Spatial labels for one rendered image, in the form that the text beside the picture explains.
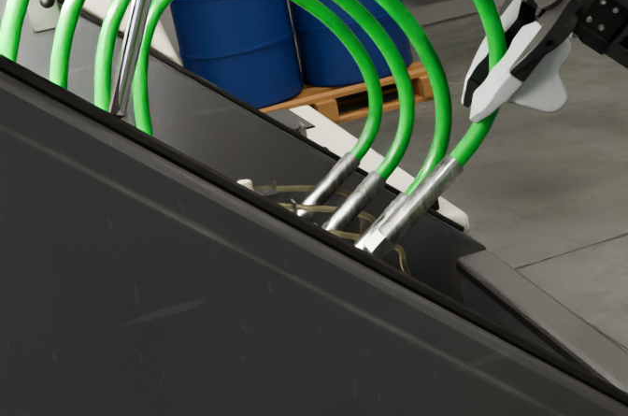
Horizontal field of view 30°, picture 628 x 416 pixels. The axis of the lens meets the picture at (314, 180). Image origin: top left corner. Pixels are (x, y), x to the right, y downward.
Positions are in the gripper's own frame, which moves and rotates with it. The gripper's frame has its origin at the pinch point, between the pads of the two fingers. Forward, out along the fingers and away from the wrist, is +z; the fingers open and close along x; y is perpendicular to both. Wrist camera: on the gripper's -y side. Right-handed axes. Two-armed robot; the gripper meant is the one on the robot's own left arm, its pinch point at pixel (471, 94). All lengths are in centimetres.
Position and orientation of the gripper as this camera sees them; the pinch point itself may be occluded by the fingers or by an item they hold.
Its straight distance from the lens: 90.9
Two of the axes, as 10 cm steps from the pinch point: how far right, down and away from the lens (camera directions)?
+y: 8.3, 4.5, 3.4
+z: -5.6, 7.5, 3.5
